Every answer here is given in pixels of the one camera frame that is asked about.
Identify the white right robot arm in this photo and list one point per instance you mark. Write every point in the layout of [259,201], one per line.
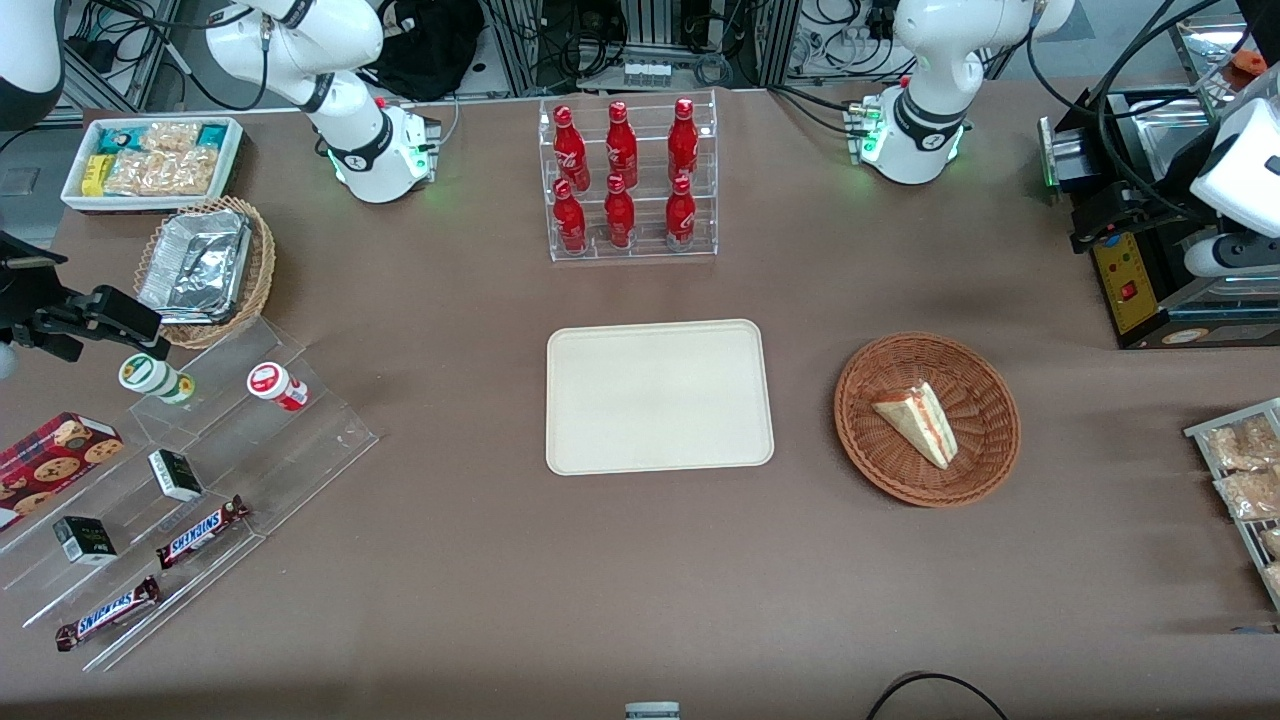
[370,150]

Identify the small black carton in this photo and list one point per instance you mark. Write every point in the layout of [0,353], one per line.
[85,540]
[175,475]

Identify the orange food item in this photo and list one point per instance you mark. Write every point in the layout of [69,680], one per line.
[1250,62]

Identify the clear acrylic stepped display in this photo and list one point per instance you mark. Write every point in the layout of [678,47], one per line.
[300,450]

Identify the small grey device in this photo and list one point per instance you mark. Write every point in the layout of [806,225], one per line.
[652,711]

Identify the red tartan cookie box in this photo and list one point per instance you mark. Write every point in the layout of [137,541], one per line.
[50,460]

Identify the red lidded yogurt cup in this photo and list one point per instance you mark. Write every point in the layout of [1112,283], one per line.
[270,382]

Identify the silver foil tray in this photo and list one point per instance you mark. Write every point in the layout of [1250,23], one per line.
[195,265]

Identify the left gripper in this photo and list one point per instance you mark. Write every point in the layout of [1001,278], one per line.
[1148,209]

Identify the teal snack packet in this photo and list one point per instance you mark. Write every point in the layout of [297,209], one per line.
[120,140]
[212,135]

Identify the brown Snickers bar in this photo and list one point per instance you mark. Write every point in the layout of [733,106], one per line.
[108,613]
[200,532]

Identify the red cola bottle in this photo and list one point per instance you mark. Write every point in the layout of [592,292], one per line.
[621,145]
[568,145]
[619,215]
[680,215]
[683,140]
[569,220]

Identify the brown round wicker basket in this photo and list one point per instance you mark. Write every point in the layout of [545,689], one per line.
[880,450]

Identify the clear acrylic bottle rack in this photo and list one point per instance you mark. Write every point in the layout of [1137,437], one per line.
[650,205]

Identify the green lidded yogurt cup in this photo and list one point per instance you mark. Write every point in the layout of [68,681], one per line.
[145,373]

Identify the grey power strip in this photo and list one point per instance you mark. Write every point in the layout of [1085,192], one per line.
[646,73]

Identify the black bag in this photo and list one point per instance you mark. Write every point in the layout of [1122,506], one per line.
[430,50]

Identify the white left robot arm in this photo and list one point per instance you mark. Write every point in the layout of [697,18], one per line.
[925,140]

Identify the black machine with yellow panel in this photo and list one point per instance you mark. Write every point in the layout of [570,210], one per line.
[1130,290]

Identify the cream plastic tray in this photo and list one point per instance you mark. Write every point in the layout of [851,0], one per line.
[660,400]

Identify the light tan wicker basket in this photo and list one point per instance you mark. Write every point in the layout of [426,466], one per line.
[262,270]

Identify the white plastic snack bin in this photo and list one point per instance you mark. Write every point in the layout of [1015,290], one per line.
[150,204]

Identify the clear nut packet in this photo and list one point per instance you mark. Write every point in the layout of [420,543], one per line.
[1270,542]
[165,172]
[1250,494]
[170,137]
[1245,442]

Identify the yellow snack packet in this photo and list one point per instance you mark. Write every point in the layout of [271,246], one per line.
[94,176]

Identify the triangular sandwich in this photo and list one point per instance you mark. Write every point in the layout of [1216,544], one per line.
[925,425]

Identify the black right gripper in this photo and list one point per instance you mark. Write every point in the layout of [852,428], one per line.
[22,292]

